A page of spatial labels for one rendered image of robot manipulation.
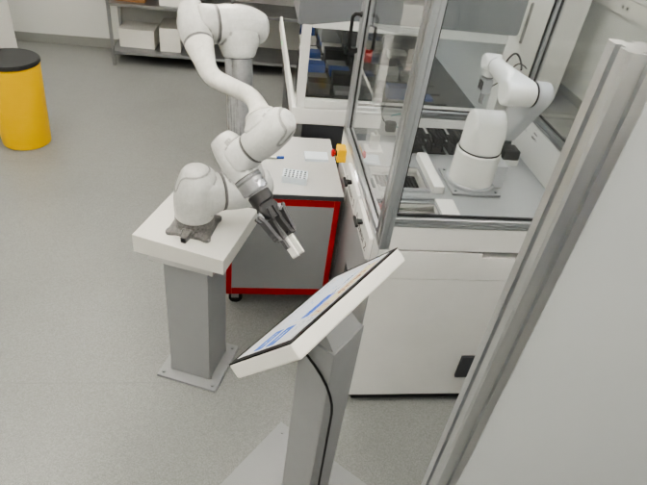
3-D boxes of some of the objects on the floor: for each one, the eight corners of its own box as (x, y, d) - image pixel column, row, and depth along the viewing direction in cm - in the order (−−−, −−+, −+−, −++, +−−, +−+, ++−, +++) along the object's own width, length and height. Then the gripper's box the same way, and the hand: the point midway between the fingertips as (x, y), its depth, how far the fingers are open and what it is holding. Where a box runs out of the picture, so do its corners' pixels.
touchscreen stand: (208, 500, 217) (203, 320, 156) (280, 425, 248) (299, 250, 187) (307, 587, 196) (346, 419, 135) (373, 493, 227) (428, 321, 166)
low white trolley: (223, 306, 304) (223, 191, 258) (227, 240, 352) (228, 133, 307) (326, 308, 312) (344, 196, 267) (316, 242, 361) (330, 139, 315)
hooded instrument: (280, 234, 364) (305, -67, 257) (272, 115, 510) (287, -108, 403) (452, 239, 382) (542, -40, 275) (398, 123, 527) (442, -89, 421)
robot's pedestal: (157, 375, 262) (143, 252, 216) (185, 332, 285) (178, 214, 240) (215, 393, 258) (214, 271, 212) (239, 347, 281) (242, 229, 236)
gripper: (247, 196, 163) (291, 262, 165) (278, 179, 174) (319, 241, 175) (235, 206, 168) (277, 269, 170) (266, 189, 179) (305, 248, 181)
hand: (293, 245), depth 172 cm, fingers closed
